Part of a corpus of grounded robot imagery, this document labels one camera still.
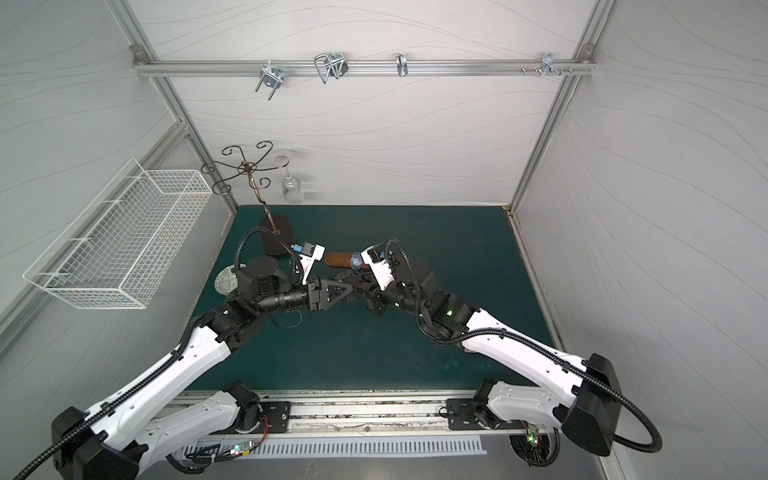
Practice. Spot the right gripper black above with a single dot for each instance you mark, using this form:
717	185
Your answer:
384	295

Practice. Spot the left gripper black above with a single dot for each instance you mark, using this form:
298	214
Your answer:
312	294

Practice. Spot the wooden T-shaped watch stand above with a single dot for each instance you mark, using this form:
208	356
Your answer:
338	260

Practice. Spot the blue translucent watch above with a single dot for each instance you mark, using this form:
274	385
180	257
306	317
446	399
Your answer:
356	262

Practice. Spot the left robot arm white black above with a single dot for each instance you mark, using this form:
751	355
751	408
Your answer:
77	452

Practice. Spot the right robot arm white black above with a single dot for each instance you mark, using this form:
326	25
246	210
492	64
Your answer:
580	398

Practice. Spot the green table mat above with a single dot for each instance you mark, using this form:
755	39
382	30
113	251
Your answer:
474	254

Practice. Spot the green patterned ceramic bowl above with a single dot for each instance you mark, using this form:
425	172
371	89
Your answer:
226	281

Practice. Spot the hanging clear wine glass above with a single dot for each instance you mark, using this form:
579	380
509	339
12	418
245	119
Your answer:
291	185

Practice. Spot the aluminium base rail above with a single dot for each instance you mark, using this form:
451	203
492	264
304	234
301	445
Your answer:
366	414

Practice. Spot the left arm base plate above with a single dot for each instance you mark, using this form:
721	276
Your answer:
272	416

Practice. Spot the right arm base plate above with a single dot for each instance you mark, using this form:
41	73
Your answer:
467	414

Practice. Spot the white slotted cable duct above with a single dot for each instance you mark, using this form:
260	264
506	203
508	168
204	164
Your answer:
275	448

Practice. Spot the white wire basket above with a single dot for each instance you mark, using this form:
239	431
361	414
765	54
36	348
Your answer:
116	252

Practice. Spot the metal clamp bracket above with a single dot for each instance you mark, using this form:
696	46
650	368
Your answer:
548	66
401	65
271	80
330	65

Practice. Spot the aluminium crossbar rail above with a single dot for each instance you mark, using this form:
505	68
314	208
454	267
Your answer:
357	68

